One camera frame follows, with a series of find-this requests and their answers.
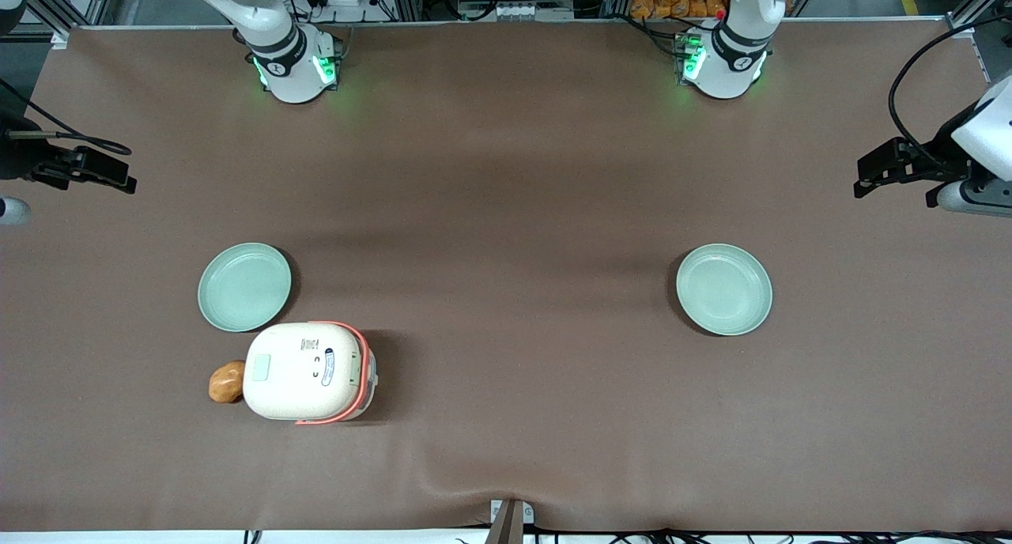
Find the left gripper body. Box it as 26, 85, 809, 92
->
941, 76, 1012, 183

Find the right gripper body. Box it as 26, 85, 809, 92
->
0, 114, 42, 183

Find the cream rice cooker orange trim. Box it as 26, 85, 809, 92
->
242, 320, 379, 426

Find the pale green plate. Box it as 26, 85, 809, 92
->
675, 244, 774, 338
198, 243, 293, 334

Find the brown bread roll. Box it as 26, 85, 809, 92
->
209, 360, 247, 405

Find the brown table cloth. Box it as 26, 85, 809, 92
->
0, 18, 1012, 534

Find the white connector block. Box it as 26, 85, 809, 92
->
493, 2, 575, 21

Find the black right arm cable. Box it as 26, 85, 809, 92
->
0, 77, 133, 156

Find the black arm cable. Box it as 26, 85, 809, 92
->
0, 77, 133, 156
888, 13, 1012, 173

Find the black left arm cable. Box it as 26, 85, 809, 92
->
888, 13, 1012, 173

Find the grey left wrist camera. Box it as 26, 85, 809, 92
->
925, 177, 1012, 218

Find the aluminium frame profile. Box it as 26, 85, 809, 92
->
945, 0, 1012, 83
24, 0, 108, 51

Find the grey metal clamp bracket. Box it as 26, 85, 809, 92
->
490, 499, 535, 526

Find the brown mount bar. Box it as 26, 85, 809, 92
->
484, 501, 525, 544

